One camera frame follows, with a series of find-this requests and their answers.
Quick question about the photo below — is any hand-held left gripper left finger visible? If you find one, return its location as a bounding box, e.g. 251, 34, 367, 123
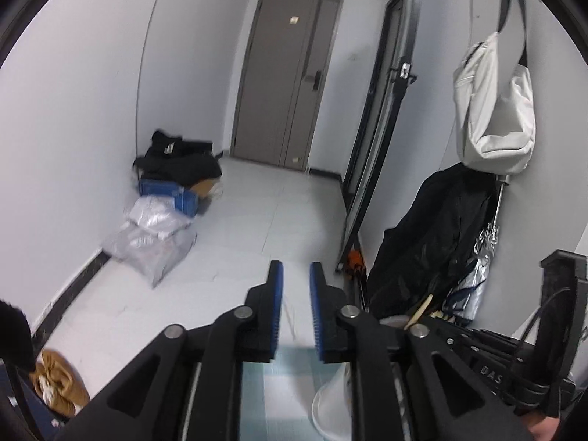
50, 260, 284, 441

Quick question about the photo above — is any brown cardboard box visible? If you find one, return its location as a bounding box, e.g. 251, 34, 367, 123
190, 179, 222, 200

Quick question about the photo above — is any white shoulder bag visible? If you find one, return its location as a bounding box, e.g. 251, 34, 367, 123
452, 0, 537, 175

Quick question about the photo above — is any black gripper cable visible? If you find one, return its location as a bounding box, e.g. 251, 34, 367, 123
519, 285, 577, 377

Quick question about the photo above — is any black metal frame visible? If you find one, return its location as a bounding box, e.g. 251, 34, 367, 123
337, 0, 428, 276

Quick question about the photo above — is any blue cardboard box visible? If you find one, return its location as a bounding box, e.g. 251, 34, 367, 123
138, 179, 199, 218

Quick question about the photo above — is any brown shoe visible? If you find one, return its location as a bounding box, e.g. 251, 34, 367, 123
37, 348, 90, 405
30, 372, 79, 416

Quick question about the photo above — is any grey plastic utensil holder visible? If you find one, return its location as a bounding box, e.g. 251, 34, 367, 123
311, 315, 414, 439

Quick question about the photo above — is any grey plastic parcel bag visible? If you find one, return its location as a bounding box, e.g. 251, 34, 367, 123
102, 225, 197, 288

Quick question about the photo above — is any grey door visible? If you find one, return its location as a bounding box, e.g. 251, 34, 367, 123
230, 0, 344, 171

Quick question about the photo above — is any orange tool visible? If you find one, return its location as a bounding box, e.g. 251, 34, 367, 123
345, 249, 366, 276

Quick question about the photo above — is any black fuzzy object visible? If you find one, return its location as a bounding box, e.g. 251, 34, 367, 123
0, 300, 36, 373

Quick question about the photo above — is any black clothing pile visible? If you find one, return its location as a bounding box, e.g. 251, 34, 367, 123
133, 131, 223, 184

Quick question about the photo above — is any blue checked tablecloth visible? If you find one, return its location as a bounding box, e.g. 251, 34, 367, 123
239, 344, 350, 441

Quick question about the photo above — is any wooden chopstick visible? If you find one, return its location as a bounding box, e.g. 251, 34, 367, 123
403, 294, 436, 330

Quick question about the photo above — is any dark blue box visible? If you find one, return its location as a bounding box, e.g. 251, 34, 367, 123
0, 358, 60, 441

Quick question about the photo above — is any black garment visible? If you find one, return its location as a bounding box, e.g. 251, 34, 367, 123
367, 162, 501, 320

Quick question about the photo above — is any white plastic parcel bag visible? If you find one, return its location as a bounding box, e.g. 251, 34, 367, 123
126, 194, 193, 240

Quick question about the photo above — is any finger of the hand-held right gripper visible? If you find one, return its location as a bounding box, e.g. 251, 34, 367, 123
427, 316, 522, 354

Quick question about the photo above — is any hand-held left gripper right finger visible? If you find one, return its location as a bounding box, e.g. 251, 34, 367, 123
310, 263, 534, 441

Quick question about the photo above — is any silver folded umbrella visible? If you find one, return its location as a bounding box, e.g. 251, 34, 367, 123
443, 172, 513, 325

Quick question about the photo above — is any person's right hand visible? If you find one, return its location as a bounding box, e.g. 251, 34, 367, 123
527, 416, 562, 441

